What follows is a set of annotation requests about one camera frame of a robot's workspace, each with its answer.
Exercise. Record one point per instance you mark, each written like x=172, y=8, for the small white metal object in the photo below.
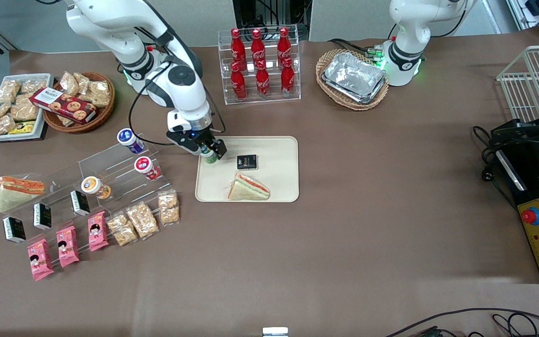
x=275, y=332

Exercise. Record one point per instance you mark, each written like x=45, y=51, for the black control box yellow panel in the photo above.
x=538, y=196

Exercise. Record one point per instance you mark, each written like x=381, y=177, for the black flat board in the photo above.
x=41, y=133

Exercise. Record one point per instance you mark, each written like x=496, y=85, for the dark red cookie box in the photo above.
x=66, y=105

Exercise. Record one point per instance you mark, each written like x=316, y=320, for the black and white small box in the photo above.
x=80, y=203
x=14, y=230
x=42, y=216

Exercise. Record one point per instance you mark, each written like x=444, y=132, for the pink snack packet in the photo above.
x=67, y=246
x=97, y=231
x=40, y=260

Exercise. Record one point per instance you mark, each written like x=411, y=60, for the large wrapped triangle sandwich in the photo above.
x=17, y=192

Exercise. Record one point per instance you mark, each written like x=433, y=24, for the metal shelf frame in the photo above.
x=536, y=11

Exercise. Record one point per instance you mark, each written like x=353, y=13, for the green gum bottle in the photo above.
x=210, y=157

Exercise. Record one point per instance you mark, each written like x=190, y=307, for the red gum bottle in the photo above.
x=146, y=168

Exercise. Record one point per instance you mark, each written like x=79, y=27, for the orange gum bottle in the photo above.
x=94, y=187

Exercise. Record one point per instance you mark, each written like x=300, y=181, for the black box with gold print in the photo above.
x=247, y=162

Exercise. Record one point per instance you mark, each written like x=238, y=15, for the black equipment rack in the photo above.
x=269, y=14

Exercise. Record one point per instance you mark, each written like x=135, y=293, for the beige plastic tray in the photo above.
x=279, y=159

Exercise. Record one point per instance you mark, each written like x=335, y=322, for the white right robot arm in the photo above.
x=180, y=77

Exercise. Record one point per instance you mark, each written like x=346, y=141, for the red cola bottle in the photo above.
x=258, y=47
x=287, y=80
x=238, y=84
x=238, y=49
x=283, y=46
x=262, y=83

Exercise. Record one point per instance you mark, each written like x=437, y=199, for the round brown wicker basket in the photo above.
x=103, y=114

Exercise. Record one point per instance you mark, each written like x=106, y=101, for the oval wicker basket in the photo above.
x=344, y=104

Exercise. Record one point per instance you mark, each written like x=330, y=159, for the yellow snack packet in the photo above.
x=22, y=128

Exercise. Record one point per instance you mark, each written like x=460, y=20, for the blue gum bottle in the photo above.
x=129, y=140

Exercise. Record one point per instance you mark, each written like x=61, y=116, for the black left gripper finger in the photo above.
x=522, y=127
x=520, y=139

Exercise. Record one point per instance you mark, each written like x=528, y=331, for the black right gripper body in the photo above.
x=205, y=137

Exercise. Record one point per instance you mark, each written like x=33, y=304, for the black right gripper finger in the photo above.
x=203, y=149
x=221, y=149

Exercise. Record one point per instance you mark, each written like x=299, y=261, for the clear acrylic bottle rack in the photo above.
x=225, y=93

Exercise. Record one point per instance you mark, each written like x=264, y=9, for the stacked aluminium foil trays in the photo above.
x=353, y=77

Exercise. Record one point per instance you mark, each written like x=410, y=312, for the red emergency stop button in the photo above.
x=531, y=216

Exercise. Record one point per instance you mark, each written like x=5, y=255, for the white rectangular tray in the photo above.
x=47, y=79

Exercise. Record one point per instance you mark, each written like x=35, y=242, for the small wrapped triangle sandwich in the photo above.
x=247, y=188

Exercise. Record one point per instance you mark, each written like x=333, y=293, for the clear acrylic tiered display stand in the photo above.
x=110, y=166

